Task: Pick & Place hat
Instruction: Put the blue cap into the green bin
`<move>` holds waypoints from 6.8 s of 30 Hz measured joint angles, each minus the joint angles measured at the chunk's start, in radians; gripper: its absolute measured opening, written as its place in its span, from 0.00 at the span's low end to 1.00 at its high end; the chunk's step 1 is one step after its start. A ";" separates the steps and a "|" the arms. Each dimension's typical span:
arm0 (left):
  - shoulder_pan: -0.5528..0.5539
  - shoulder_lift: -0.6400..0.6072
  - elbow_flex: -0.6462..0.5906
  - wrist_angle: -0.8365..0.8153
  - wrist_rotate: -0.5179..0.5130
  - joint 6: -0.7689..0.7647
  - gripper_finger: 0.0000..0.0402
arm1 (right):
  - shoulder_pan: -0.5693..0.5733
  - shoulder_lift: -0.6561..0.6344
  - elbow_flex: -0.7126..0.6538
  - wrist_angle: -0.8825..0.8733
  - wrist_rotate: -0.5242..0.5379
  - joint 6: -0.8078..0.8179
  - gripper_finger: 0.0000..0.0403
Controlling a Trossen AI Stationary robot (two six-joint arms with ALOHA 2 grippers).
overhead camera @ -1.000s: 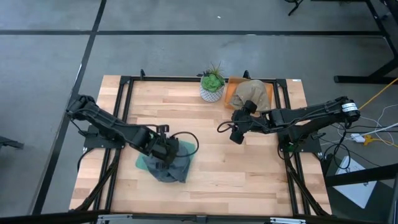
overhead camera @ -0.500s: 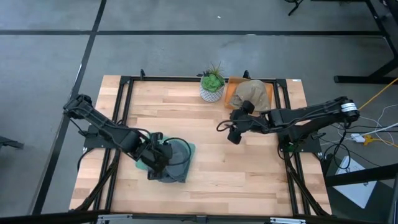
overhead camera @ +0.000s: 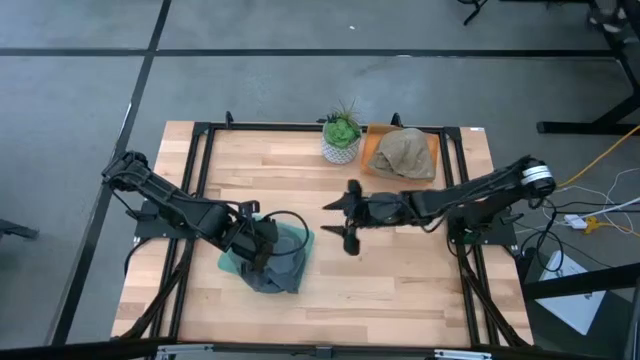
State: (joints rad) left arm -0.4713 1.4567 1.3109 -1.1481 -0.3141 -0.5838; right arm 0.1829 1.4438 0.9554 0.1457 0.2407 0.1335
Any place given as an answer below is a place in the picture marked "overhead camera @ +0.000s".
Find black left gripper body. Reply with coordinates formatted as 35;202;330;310
222;214;280;259

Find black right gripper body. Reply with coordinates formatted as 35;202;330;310
343;179;419;256

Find teal plastic tray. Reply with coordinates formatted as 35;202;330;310
216;215;316;281

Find orange plastic tray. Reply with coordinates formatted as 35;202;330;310
359;122;441;182

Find potted succulent in white pot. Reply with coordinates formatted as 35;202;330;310
317;98;364;166

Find black overhead rig beam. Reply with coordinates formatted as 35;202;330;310
0;337;640;360

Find black desk leg bar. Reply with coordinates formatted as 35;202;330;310
522;262;640;360

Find white flat board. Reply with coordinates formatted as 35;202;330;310
535;249;607;336

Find black chair base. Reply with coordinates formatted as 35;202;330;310
457;0;490;26

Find dark floor stand foot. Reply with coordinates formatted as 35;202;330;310
0;218;40;241

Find person's foot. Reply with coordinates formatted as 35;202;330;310
587;2;626;34

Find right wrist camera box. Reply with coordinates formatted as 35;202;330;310
372;194;402;224

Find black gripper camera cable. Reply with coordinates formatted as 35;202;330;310
262;209;312;258

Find black aluminium table frame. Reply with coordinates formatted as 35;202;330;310
112;110;534;360

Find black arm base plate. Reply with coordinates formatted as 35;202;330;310
446;202;519;246
133;199;201;240

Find silver aluminium frame bracket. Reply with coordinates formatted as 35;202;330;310
433;348;494;360
155;343;215;360

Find black floor cables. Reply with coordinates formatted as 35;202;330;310
517;197;640;275

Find yellow cable plug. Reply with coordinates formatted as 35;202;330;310
583;216;640;239

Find black desk frame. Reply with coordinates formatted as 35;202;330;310
536;0;640;136

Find yellow power cable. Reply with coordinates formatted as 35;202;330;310
541;124;640;190

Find white floor cable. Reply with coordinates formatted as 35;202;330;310
549;167;640;236

